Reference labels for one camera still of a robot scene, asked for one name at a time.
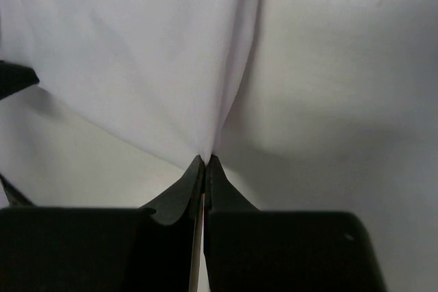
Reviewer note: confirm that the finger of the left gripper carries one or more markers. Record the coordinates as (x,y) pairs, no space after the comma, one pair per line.
(14,78)

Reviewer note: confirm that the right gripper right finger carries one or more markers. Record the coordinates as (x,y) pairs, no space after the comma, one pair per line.
(220,194)

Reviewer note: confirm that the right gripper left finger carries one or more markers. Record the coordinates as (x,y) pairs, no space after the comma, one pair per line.
(180,198)

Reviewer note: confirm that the white t shirt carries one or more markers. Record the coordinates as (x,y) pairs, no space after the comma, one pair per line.
(159,74)

